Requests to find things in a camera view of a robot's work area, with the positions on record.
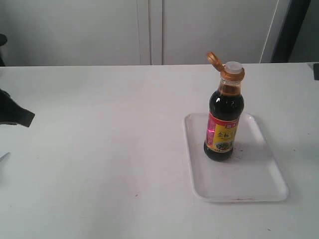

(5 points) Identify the white plastic tray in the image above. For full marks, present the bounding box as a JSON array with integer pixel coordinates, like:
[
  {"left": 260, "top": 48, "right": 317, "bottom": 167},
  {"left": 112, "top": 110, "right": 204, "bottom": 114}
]
[{"left": 184, "top": 113, "right": 289, "bottom": 203}]

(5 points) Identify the white cabinet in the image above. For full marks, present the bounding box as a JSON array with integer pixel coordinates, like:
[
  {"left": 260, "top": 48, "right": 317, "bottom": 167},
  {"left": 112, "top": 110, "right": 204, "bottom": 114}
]
[{"left": 0, "top": 0, "right": 290, "bottom": 66}]

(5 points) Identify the dark soy sauce bottle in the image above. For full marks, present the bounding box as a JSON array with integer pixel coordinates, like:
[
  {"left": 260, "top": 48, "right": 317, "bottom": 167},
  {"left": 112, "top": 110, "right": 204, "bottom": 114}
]
[{"left": 203, "top": 52, "right": 245, "bottom": 162}]

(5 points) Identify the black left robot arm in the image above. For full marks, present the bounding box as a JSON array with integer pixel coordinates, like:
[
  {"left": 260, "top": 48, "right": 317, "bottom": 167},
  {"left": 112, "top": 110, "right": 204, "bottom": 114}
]
[{"left": 0, "top": 90, "right": 35, "bottom": 127}]

